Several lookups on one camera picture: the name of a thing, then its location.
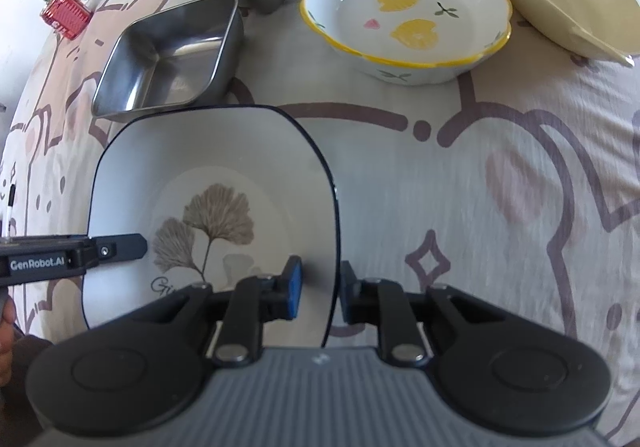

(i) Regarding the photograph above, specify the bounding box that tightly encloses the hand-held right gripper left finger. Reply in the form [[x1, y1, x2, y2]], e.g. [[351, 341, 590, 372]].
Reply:
[[144, 254, 304, 369]]

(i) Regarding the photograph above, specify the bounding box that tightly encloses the small square steel tray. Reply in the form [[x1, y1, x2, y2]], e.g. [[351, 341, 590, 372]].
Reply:
[[91, 0, 245, 124]]

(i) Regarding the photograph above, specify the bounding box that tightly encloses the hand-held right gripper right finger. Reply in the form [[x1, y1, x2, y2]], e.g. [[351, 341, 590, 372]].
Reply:
[[340, 261, 507, 369]]

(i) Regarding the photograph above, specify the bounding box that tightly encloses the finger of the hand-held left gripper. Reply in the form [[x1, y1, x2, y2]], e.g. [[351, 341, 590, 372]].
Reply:
[[95, 233, 149, 266]]

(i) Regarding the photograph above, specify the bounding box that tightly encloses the bear print tablecloth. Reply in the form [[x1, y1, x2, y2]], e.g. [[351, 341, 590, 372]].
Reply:
[[0, 0, 640, 447]]

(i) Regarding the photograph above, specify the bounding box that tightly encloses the person's left hand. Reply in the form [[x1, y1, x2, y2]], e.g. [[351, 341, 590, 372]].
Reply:
[[0, 299, 17, 386]]

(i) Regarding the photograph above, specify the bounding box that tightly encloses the floral yellow rimmed bowl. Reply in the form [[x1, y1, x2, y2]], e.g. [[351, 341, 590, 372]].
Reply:
[[300, 0, 514, 86]]

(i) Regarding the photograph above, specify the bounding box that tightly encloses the red plastic box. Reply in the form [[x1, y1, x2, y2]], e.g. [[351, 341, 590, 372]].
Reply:
[[40, 0, 94, 40]]

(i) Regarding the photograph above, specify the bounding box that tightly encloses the square leaf print plate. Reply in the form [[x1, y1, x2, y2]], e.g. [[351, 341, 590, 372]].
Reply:
[[80, 104, 342, 349]]

